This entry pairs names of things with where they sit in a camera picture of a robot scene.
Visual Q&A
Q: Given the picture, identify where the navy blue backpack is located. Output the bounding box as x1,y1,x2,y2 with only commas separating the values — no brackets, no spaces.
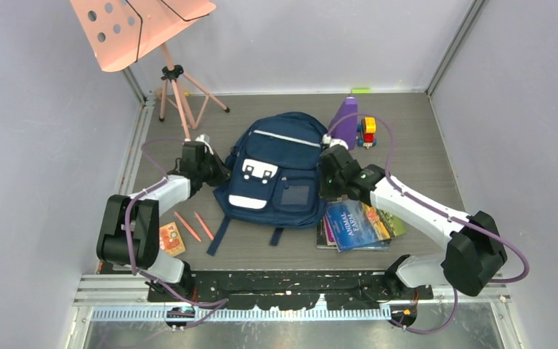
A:
207,111,328,256

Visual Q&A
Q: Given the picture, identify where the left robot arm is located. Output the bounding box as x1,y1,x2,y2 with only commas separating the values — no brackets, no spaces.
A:
96,136,231,302

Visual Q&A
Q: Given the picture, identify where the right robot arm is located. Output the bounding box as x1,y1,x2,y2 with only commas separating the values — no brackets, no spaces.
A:
318,145,507,299

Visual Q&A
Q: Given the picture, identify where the purple metronome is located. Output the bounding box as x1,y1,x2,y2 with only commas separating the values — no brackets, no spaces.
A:
328,97,359,151

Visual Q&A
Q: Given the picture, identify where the orange pen right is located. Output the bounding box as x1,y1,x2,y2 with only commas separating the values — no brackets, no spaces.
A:
194,212,214,241

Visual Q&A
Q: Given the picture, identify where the orange pen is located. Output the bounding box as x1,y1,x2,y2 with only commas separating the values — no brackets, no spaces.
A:
194,212,214,241
174,212,202,242

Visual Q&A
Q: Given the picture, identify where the Animal Farm book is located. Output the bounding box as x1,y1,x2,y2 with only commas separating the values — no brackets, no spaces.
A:
323,200,405,252

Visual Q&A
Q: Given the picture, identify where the toy block car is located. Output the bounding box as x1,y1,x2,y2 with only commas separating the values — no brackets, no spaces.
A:
357,116,377,148

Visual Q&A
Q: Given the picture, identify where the orange pen left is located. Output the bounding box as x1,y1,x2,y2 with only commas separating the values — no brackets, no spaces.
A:
174,212,202,242

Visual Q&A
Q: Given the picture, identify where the purple cover book bottom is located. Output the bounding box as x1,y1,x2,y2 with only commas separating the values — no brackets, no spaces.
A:
316,218,392,252

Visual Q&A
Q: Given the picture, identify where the orange spiral notepad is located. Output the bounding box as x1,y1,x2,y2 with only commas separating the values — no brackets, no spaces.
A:
159,222,186,257

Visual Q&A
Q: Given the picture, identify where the pink music stand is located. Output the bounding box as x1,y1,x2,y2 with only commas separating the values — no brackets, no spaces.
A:
70,0,230,138

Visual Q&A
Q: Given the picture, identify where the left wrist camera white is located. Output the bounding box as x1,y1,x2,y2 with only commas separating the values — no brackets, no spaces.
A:
195,134,214,155

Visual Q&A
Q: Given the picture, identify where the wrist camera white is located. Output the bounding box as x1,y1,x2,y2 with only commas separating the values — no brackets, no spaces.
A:
322,134,349,150
195,134,214,155

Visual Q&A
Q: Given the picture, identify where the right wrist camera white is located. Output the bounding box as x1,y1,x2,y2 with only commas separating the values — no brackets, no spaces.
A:
322,134,349,150

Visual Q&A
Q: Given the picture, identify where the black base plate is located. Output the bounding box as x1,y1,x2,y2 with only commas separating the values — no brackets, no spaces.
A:
142,268,433,311

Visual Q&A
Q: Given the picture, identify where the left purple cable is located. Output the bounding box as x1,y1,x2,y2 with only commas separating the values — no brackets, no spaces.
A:
124,137,230,331

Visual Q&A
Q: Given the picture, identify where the purple cable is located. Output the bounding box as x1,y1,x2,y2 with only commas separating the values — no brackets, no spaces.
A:
124,137,230,331
327,113,531,336

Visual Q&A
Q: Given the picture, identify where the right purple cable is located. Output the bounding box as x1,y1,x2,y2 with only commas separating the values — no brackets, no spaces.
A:
327,113,531,336

